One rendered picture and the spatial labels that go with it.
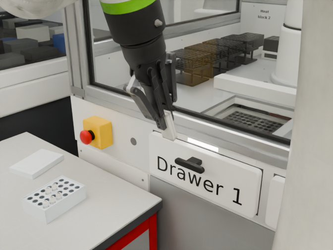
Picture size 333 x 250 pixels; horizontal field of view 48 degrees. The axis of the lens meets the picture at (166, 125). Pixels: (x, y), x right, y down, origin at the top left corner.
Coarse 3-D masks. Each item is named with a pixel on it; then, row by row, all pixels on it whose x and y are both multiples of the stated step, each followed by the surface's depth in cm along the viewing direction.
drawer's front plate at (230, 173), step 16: (160, 144) 88; (176, 144) 85; (160, 160) 90; (208, 160) 80; (224, 160) 77; (160, 176) 92; (176, 176) 88; (192, 176) 85; (208, 176) 82; (224, 176) 79; (240, 176) 76; (256, 176) 73; (208, 192) 83; (224, 192) 80; (240, 192) 77; (256, 192) 75; (240, 208) 79; (256, 208) 77
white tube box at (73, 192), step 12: (60, 180) 96; (72, 180) 94; (36, 192) 90; (60, 192) 91; (72, 192) 89; (84, 192) 93; (24, 204) 87; (36, 204) 86; (60, 204) 87; (72, 204) 90; (36, 216) 86; (48, 216) 84
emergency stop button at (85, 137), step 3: (81, 132) 99; (84, 132) 98; (87, 132) 98; (81, 135) 99; (84, 135) 98; (87, 135) 98; (90, 135) 98; (81, 138) 99; (84, 138) 98; (87, 138) 98; (90, 138) 98; (84, 141) 99; (87, 141) 98; (90, 141) 98; (87, 144) 99
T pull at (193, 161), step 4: (176, 160) 81; (180, 160) 81; (184, 160) 81; (188, 160) 81; (192, 160) 81; (196, 160) 81; (200, 160) 81; (180, 164) 81; (184, 164) 80; (188, 164) 79; (192, 164) 79; (196, 164) 79; (200, 164) 81; (188, 168) 80; (192, 168) 79; (196, 168) 78; (200, 168) 78; (196, 172) 78; (200, 172) 78
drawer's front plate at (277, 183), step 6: (276, 180) 71; (282, 180) 70; (270, 186) 72; (276, 186) 71; (282, 186) 70; (270, 192) 72; (276, 192) 72; (282, 192) 71; (270, 198) 73; (276, 198) 72; (270, 204) 73; (276, 204) 72; (270, 210) 74; (276, 210) 73; (270, 216) 74; (276, 216) 73; (270, 222) 75; (276, 222) 74
